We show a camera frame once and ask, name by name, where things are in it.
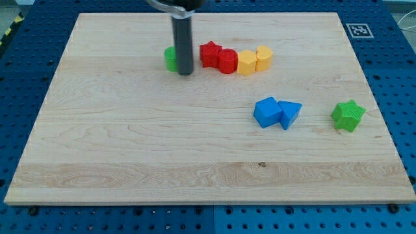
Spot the green cylinder block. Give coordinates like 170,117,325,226
164,46,177,72

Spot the blue cube block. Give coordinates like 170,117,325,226
253,97,283,128

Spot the red cylinder block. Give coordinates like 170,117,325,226
218,49,238,74

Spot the red star block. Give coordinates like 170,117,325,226
200,41,223,68

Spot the yellow hexagon block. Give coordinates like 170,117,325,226
237,50,257,76

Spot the wooden board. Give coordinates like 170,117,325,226
5,12,415,205

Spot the blue triangle block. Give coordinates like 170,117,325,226
278,101,302,130

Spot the yellow heart block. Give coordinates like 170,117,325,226
255,45,273,72

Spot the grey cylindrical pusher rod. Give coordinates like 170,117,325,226
171,16,194,75

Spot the green star block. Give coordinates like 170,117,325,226
331,99,366,133

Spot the white fiducial marker tag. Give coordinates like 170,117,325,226
346,23,374,38

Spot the white cable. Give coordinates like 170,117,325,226
396,8,416,33

